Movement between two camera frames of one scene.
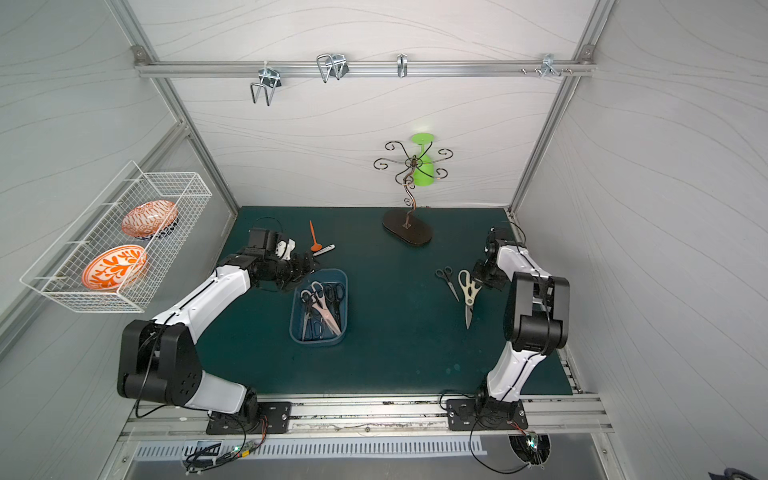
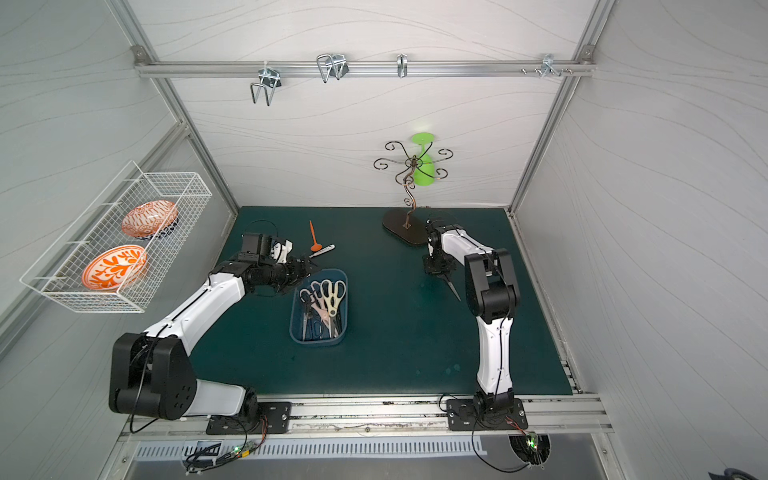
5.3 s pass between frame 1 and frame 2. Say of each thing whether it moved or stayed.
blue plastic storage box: stayed
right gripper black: moved
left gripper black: stayed
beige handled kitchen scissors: moved
